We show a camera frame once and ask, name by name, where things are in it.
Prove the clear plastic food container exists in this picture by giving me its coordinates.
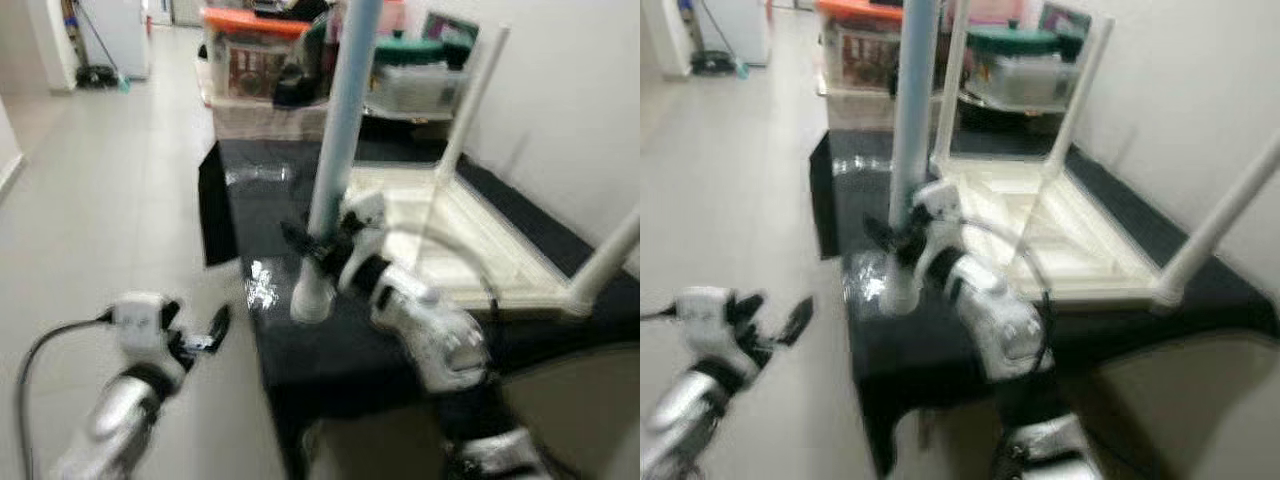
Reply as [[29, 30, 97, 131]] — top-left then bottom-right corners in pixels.
[[370, 65, 471, 116], [965, 55, 1076, 109]]

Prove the patterned cloth covered bench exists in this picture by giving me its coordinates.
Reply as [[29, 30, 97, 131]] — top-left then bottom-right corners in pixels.
[[820, 85, 906, 131], [208, 95, 341, 141]]

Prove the crumpled clear tape piece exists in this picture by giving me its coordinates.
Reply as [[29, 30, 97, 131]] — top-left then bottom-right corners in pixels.
[[225, 163, 296, 186], [835, 155, 891, 179]]

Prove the long handled broom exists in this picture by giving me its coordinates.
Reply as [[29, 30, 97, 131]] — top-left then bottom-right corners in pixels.
[[695, 0, 749, 79], [75, 0, 131, 93]]

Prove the green round pot lid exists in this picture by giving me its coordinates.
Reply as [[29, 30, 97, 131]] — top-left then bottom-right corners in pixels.
[[965, 28, 1061, 59], [375, 35, 471, 69]]

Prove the white plastic table top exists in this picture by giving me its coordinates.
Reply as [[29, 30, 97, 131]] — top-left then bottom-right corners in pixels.
[[330, 160, 601, 316], [930, 155, 1191, 309]]

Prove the clear bin with orange lid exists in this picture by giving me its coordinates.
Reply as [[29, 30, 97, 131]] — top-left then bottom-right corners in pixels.
[[200, 8, 311, 101], [815, 0, 906, 91]]

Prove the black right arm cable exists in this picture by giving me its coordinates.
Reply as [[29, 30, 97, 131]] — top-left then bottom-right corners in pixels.
[[965, 220, 1056, 361], [385, 228, 501, 321]]

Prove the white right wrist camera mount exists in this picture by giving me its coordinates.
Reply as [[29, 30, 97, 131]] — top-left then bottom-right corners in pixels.
[[338, 192, 389, 271], [915, 180, 966, 263]]

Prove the brown printed carton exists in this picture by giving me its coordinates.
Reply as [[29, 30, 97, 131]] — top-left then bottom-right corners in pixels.
[[830, 25, 899, 89]]

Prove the black tablecloth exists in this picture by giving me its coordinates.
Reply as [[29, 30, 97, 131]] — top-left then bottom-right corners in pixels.
[[195, 135, 641, 480], [808, 130, 1280, 479]]

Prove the shiny black plastic bag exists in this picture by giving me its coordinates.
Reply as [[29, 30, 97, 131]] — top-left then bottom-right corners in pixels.
[[272, 15, 336, 109]]

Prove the white plastic table leg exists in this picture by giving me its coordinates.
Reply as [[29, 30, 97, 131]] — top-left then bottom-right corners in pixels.
[[290, 0, 386, 326], [1045, 18, 1114, 181], [565, 208, 641, 316], [435, 25, 511, 186], [1150, 135, 1280, 309], [880, 0, 943, 316], [932, 0, 971, 166]]

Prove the dark green tray with label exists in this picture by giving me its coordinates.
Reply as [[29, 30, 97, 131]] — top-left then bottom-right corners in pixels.
[[420, 10, 481, 61], [1038, 2, 1093, 56]]

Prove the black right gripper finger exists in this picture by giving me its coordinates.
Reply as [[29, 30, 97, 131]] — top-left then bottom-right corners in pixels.
[[280, 222, 326, 263], [862, 215, 904, 253]]

